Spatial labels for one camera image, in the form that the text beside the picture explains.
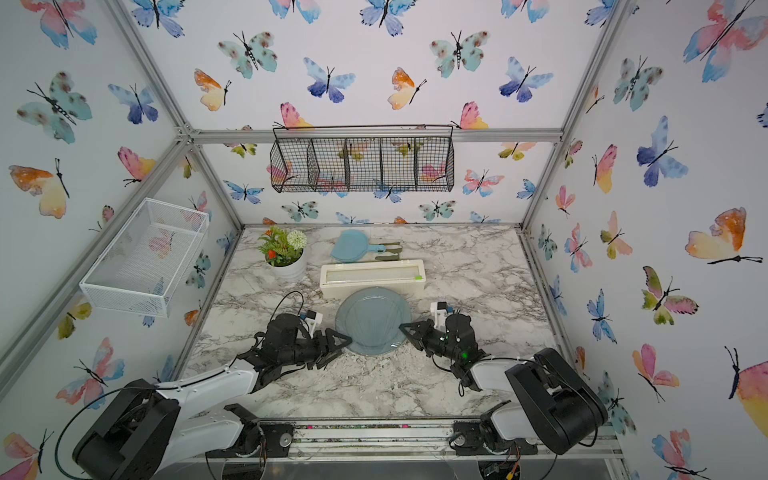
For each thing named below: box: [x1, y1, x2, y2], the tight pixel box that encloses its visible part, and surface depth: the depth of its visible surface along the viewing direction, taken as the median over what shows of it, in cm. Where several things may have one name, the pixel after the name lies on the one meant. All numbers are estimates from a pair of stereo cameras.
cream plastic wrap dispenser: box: [320, 259, 427, 298], surface depth 98 cm
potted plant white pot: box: [258, 225, 308, 280], surface depth 97 cm
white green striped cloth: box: [375, 242, 403, 261], surface depth 113 cm
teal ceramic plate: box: [335, 286, 412, 357], surface depth 86 cm
